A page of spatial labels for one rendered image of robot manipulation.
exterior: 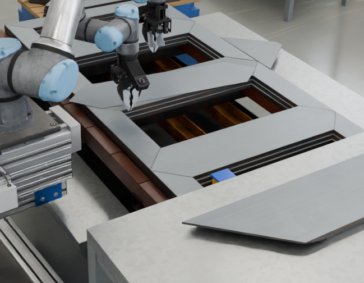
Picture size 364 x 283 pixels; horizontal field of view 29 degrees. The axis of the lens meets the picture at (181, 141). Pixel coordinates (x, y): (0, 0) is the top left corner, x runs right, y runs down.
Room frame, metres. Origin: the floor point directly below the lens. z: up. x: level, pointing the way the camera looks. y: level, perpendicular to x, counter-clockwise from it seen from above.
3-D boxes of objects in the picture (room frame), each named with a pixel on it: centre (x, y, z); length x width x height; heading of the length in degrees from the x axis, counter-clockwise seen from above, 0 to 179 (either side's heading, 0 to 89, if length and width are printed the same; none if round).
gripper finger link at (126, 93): (2.09, 0.21, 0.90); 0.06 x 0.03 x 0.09; 34
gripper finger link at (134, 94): (2.10, 0.18, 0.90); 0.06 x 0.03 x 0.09; 34
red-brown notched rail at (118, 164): (2.08, 0.36, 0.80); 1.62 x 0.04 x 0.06; 34
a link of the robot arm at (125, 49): (2.09, 0.19, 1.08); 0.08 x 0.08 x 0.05
